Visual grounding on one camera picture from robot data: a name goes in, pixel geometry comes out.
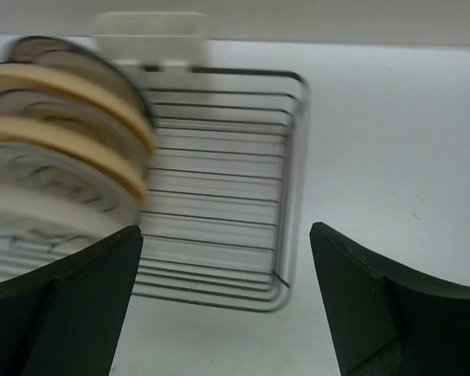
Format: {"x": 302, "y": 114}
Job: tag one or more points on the cream white plate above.
{"x": 52, "y": 205}

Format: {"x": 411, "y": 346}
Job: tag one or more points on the yellow plate front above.
{"x": 79, "y": 147}

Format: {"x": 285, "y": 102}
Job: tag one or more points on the yellow plate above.
{"x": 27, "y": 76}
{"x": 79, "y": 147}

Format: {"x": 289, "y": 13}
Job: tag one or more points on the white plastic cutlery holder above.
{"x": 173, "y": 40}

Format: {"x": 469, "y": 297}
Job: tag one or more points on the metal wire dish rack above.
{"x": 222, "y": 186}

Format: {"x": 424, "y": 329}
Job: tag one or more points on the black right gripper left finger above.
{"x": 65, "y": 318}

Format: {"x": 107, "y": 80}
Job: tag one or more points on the white plate blue rim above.
{"x": 78, "y": 117}

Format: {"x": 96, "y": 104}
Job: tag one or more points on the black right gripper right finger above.
{"x": 386, "y": 318}

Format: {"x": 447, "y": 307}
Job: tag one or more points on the dark green rimmed plate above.
{"x": 73, "y": 58}

